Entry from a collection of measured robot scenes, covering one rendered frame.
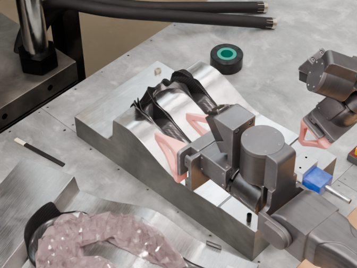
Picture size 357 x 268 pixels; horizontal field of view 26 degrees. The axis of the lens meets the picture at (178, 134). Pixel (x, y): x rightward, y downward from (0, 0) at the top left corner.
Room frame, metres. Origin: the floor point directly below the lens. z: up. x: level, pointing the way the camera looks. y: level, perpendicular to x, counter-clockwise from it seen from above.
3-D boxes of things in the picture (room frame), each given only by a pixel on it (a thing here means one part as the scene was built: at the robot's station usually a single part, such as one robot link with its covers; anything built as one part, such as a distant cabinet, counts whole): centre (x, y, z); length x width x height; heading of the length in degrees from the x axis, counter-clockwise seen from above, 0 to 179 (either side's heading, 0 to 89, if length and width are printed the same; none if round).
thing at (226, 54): (1.46, -0.12, 0.82); 0.08 x 0.08 x 0.04
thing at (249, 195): (0.71, -0.11, 1.21); 0.07 x 0.06 x 0.07; 42
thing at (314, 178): (0.99, -0.28, 0.89); 0.13 x 0.05 x 0.05; 47
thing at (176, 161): (0.80, -0.01, 1.20); 0.09 x 0.07 x 0.07; 42
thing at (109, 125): (1.14, -0.05, 0.87); 0.50 x 0.26 x 0.14; 47
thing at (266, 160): (0.68, -0.13, 1.24); 0.12 x 0.09 x 0.12; 42
